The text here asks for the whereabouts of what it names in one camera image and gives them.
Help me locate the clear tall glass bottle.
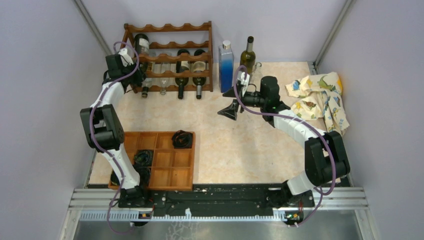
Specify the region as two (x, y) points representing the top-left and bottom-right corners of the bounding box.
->
(249, 62), (263, 84)

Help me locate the clear square glass bottle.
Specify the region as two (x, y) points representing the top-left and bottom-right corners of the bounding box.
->
(160, 61), (171, 95)

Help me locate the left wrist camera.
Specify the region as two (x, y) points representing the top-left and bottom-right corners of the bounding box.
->
(118, 48), (135, 67)

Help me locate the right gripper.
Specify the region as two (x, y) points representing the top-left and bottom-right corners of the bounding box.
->
(217, 83), (266, 121)

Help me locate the green wine bottle white label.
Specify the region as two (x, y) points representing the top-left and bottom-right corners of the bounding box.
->
(175, 49), (190, 100)

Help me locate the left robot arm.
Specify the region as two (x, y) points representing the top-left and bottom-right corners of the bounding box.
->
(80, 48), (150, 207)

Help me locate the dinosaur print cloth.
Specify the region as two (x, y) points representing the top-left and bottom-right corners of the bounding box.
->
(285, 71), (350, 136)

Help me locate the tall green wine bottle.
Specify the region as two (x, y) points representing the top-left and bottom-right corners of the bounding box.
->
(239, 36), (256, 75)

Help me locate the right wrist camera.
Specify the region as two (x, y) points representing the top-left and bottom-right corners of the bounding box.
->
(236, 71), (250, 97)

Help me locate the aluminium corner frame post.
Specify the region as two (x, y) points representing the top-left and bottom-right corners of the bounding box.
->
(313, 0), (356, 71)
(72, 0), (113, 56)

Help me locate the aluminium corner frame post right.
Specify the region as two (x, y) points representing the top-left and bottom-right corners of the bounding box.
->
(313, 0), (356, 71)

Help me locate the wooden compartment tray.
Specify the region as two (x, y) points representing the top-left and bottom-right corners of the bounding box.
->
(123, 131), (196, 191)

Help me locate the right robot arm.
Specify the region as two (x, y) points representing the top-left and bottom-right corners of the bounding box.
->
(218, 72), (351, 206)

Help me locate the blue square glass bottle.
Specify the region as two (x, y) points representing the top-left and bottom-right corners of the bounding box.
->
(218, 40), (234, 93)

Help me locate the black cable coil in tray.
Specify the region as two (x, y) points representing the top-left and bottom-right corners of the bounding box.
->
(171, 129), (194, 149)

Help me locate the black cable coil tray corner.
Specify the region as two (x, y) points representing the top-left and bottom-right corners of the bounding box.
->
(133, 165), (151, 186)

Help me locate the wooden wine rack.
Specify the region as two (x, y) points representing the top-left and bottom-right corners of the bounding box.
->
(122, 20), (214, 92)

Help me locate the black cable coil tray middle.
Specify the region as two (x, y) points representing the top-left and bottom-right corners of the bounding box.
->
(134, 149), (154, 167)

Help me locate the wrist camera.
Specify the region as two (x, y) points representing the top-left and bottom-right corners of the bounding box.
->
(236, 71), (250, 97)
(118, 48), (135, 67)

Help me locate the aluminium corner frame post left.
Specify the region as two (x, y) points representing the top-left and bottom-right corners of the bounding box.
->
(72, 0), (113, 56)

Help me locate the dark bottle brown label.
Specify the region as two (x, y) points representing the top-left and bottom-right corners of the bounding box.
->
(133, 33), (151, 72)

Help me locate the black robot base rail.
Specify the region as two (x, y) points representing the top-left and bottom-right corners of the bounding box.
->
(117, 183), (315, 217)

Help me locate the clear liquor bottle black cap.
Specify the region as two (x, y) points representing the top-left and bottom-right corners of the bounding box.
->
(141, 61), (155, 99)

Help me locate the green wine bottle dark label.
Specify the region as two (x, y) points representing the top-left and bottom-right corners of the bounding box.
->
(191, 49), (207, 100)

